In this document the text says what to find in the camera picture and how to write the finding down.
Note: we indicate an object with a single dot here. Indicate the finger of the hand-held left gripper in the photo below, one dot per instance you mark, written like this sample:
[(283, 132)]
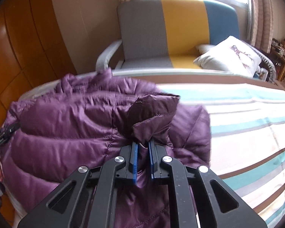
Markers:
[(4, 133)]

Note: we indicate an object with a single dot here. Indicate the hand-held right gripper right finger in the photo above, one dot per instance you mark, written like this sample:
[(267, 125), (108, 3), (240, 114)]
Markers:
[(180, 182)]

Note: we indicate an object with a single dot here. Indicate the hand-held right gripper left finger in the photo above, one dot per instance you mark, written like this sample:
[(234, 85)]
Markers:
[(109, 182)]

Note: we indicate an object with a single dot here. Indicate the purple quilted puffer jacket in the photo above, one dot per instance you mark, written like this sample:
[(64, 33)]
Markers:
[(73, 128)]

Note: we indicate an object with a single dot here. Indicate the striped bed sheet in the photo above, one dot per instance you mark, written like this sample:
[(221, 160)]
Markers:
[(247, 128)]

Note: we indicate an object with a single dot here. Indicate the wooden wardrobe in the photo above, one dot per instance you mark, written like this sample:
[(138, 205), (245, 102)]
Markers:
[(26, 40)]

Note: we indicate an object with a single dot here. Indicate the white printed pillow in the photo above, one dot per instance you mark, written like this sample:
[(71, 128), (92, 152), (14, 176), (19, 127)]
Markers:
[(224, 57)]

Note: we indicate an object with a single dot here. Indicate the plain grey pillow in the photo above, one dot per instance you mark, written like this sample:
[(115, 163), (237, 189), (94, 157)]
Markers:
[(204, 48)]

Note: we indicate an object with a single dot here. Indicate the grey rimmed cushion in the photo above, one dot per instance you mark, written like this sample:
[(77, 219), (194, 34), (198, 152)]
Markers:
[(267, 61)]

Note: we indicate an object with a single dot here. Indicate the grey yellow blue armchair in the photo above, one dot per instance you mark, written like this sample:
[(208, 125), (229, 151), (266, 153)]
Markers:
[(142, 33)]

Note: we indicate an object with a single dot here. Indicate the cluttered wooden desk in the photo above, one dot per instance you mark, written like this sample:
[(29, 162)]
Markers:
[(281, 47)]

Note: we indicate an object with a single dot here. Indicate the long patterned beige curtain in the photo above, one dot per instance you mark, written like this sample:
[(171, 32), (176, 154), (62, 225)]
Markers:
[(261, 16)]

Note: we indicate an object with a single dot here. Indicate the grey padded bed rail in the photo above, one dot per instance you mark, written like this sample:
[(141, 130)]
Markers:
[(105, 54)]

